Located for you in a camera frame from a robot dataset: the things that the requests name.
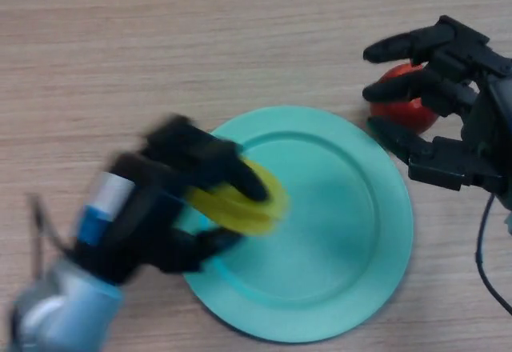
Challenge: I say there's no red apple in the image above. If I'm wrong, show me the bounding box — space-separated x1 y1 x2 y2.
370 62 440 135

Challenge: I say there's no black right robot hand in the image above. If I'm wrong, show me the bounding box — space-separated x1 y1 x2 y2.
362 14 512 211

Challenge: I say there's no green round plate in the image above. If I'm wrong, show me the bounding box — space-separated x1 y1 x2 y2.
182 106 414 344

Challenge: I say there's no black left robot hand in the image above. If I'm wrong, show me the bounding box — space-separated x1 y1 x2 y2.
71 114 269 287

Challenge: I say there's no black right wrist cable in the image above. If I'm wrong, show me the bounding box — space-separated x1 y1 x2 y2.
475 194 512 315

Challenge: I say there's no yellow starfruit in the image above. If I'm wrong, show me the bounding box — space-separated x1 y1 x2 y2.
186 158 291 237

